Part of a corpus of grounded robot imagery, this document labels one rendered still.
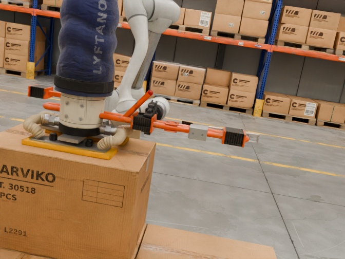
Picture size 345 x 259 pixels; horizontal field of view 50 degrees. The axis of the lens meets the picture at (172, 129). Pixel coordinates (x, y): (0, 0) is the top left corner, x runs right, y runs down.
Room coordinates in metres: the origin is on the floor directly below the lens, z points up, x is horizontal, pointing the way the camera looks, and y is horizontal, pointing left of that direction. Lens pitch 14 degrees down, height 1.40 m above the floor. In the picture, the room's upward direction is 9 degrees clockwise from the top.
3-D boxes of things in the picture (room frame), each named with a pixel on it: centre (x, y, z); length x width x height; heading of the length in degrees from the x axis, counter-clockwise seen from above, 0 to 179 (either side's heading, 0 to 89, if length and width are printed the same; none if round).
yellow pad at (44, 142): (1.33, 0.37, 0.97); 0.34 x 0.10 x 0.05; 85
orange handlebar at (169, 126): (1.53, 0.16, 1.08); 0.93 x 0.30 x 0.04; 85
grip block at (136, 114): (1.40, 0.11, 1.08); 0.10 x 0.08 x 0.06; 175
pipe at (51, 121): (1.43, 0.36, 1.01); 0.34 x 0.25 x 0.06; 85
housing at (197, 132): (1.38, -0.10, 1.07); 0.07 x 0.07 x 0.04; 85
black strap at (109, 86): (1.43, 0.36, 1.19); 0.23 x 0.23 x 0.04
